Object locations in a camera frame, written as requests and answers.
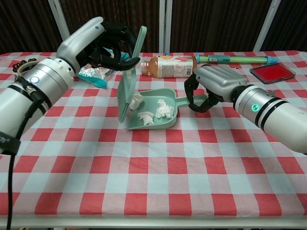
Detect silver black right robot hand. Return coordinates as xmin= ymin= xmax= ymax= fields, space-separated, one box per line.
xmin=184 ymin=64 xmax=248 ymax=113

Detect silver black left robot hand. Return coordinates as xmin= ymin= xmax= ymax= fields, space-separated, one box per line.
xmin=57 ymin=16 xmax=141 ymax=77

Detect white tissue ball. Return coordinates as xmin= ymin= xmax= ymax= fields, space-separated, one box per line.
xmin=129 ymin=93 xmax=144 ymax=111
xmin=155 ymin=99 xmax=175 ymax=119
xmin=137 ymin=111 xmax=155 ymax=126

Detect green hand broom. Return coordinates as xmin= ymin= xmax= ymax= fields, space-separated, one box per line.
xmin=117 ymin=25 xmax=148 ymax=122

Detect green plastic dustpan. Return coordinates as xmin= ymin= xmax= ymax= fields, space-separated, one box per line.
xmin=126 ymin=88 xmax=208 ymax=131

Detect green blue toy water pump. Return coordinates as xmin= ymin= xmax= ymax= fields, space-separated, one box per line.
xmin=164 ymin=52 xmax=279 ymax=65

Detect teal clear snack bag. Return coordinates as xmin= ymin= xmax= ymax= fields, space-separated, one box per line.
xmin=77 ymin=46 xmax=130 ymax=89

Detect brown partition panel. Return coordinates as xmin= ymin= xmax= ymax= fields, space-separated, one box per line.
xmin=0 ymin=0 xmax=67 ymax=55
xmin=260 ymin=0 xmax=307 ymax=51
xmin=59 ymin=0 xmax=161 ymax=53
xmin=169 ymin=0 xmax=273 ymax=53

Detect red ink pad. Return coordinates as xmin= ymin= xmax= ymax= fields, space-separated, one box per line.
xmin=249 ymin=62 xmax=295 ymax=84

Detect tea bottle with label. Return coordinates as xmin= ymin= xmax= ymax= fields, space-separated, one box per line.
xmin=140 ymin=55 xmax=199 ymax=79

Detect dark purple grape bunch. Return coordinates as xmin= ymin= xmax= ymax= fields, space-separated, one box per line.
xmin=12 ymin=57 xmax=39 ymax=72

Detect red white checkered tablecloth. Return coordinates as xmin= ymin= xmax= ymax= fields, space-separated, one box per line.
xmin=0 ymin=49 xmax=307 ymax=220

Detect white partition post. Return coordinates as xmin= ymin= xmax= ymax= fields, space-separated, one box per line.
xmin=253 ymin=0 xmax=282 ymax=51
xmin=47 ymin=0 xmax=72 ymax=43
xmin=158 ymin=0 xmax=173 ymax=53

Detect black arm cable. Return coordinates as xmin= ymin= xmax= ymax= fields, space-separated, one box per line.
xmin=6 ymin=79 xmax=41 ymax=230

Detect white table frame edge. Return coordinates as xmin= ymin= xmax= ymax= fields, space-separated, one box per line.
xmin=0 ymin=216 xmax=307 ymax=230

